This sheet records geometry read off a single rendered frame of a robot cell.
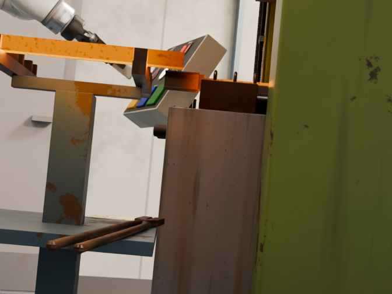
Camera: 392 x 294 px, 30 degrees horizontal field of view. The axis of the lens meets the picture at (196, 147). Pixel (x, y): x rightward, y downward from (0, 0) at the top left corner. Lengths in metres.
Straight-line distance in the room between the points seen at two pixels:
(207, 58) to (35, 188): 2.44
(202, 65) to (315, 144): 0.98
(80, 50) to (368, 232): 0.55
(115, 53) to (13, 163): 3.38
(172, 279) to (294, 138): 0.44
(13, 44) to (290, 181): 0.50
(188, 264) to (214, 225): 0.10
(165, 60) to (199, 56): 1.09
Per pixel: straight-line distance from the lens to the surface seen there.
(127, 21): 4.62
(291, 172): 1.23
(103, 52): 1.08
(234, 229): 1.50
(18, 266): 4.47
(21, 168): 4.43
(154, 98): 2.16
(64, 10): 2.09
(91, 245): 0.82
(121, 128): 4.54
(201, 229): 1.50
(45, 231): 1.02
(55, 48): 1.09
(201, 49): 2.17
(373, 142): 1.25
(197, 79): 1.73
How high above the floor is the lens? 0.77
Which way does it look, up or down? 2 degrees up
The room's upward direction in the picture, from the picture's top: 5 degrees clockwise
